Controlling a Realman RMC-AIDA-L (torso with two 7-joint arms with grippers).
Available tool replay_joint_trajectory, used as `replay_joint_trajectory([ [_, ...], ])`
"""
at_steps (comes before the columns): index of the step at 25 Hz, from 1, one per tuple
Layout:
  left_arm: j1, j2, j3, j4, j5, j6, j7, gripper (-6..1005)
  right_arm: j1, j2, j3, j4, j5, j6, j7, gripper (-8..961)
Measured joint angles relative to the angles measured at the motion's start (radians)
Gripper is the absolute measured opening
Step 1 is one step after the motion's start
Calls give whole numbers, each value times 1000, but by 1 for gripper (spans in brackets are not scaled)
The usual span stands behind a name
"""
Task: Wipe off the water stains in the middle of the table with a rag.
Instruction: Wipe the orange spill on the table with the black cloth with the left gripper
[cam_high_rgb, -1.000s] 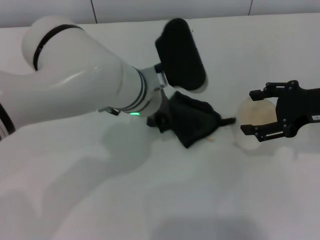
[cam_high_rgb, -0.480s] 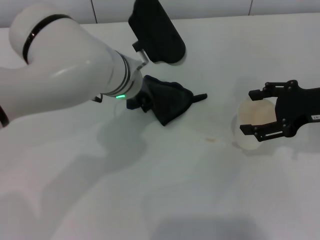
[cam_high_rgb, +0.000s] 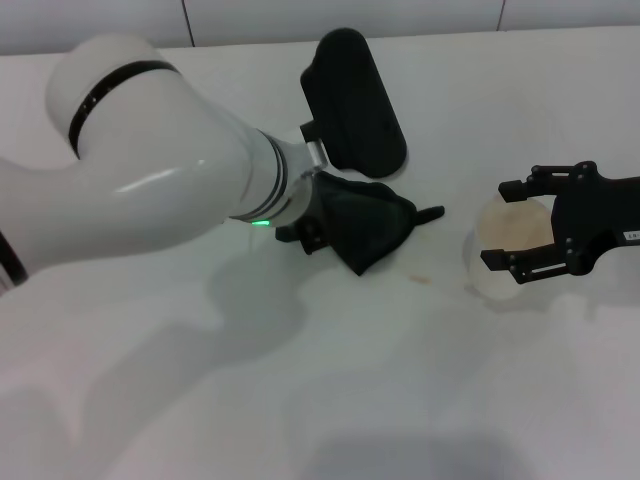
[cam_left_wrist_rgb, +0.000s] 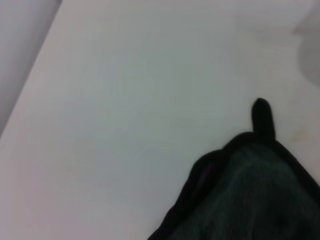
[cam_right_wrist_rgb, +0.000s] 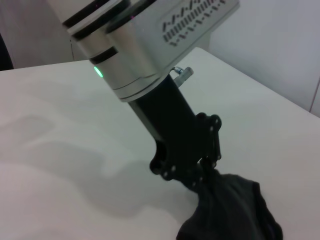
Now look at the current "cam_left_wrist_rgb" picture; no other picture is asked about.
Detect dark rag with loop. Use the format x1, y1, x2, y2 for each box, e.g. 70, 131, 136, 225
147, 97, 320, 240

